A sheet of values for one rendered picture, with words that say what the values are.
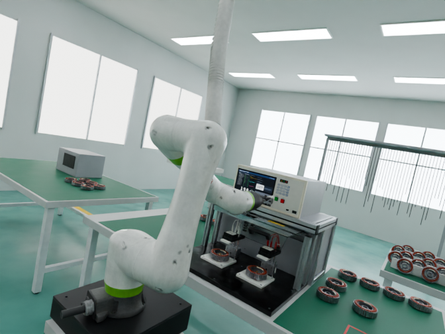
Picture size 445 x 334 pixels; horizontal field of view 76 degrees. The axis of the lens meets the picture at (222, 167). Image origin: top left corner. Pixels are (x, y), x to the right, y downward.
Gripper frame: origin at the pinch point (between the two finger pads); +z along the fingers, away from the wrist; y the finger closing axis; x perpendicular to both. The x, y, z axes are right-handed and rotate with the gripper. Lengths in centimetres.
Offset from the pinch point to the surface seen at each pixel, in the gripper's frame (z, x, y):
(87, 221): -32, -46, -112
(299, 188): 7.6, 8.6, 11.6
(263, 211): 4.7, -8.8, -4.7
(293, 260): 19.5, -33.6, 13.1
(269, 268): 6.5, -38.3, 5.7
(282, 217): 4.6, -8.6, 7.0
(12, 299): -50, -118, -159
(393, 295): 51, -41, 63
